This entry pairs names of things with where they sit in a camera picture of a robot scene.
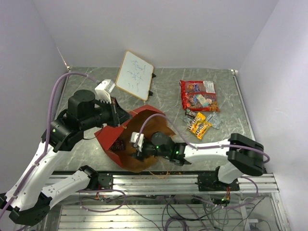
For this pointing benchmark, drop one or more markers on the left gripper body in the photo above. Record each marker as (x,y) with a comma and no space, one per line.
(113,118)

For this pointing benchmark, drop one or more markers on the red paper bag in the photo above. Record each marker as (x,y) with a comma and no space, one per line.
(146,120)

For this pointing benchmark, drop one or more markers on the brown M&M packet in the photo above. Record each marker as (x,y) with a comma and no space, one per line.
(118,145)

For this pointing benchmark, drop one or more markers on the red cookie snack bag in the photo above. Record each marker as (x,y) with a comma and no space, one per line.
(199,96)

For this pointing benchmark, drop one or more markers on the yellow M&M packet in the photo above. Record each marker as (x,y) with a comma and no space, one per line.
(202,129)
(196,122)

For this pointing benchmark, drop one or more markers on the silver foil snack packet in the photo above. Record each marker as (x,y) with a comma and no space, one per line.
(214,120)

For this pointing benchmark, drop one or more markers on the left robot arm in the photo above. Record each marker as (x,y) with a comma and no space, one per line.
(30,200)

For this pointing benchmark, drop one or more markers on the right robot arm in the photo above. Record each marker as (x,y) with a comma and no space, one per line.
(244,156)

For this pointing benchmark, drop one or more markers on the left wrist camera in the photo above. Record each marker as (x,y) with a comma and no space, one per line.
(104,90)

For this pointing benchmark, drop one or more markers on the small whiteboard yellow frame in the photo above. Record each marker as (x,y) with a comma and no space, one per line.
(135,76)

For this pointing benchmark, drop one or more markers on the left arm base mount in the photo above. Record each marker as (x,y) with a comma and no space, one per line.
(105,181)

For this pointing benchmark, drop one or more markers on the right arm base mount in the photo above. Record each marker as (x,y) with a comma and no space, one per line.
(208,182)

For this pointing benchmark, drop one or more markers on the aluminium rail frame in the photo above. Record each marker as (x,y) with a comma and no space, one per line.
(165,196)

